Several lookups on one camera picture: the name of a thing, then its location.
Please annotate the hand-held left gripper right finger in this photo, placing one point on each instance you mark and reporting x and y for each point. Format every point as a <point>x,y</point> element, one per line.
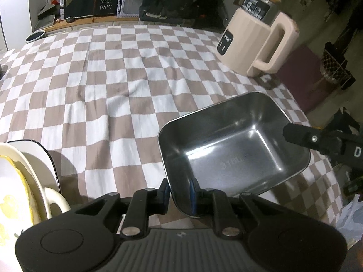
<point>193,201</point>

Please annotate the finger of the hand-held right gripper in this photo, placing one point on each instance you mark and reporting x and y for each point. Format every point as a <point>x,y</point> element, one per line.
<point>309,140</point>

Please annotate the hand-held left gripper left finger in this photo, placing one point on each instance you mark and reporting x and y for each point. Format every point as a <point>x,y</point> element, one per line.
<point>163,197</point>

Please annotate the stainless steel rectangular tray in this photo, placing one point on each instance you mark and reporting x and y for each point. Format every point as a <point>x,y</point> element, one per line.
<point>232,147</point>

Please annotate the white plate with black rim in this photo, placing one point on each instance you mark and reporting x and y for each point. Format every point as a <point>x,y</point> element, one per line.
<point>42,161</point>

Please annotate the lemon print scalloped bowl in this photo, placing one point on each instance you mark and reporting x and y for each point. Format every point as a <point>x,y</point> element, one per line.
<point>11,204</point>

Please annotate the clear plastic bag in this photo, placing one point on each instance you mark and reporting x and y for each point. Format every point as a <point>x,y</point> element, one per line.
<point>351,215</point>

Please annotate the pink electric kettle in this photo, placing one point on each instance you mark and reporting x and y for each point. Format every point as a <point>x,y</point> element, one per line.
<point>246,42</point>

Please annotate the brown white checkered tablecloth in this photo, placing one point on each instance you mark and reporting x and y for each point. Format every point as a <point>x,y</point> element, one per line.
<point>113,90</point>

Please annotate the white cabinet with wooden top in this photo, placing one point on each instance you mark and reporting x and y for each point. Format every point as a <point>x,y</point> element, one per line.
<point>85,23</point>

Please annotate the dark computer mouse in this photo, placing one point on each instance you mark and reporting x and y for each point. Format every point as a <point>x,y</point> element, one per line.
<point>70,20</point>

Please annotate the grey trash bin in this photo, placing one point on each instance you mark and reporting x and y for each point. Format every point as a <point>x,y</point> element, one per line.
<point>35,36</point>

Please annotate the grey flat box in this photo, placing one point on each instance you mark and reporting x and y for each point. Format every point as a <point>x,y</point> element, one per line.
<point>46,19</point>

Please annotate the clear plastic bottle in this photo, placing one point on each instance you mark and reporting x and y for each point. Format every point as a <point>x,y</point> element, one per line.
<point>61,10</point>

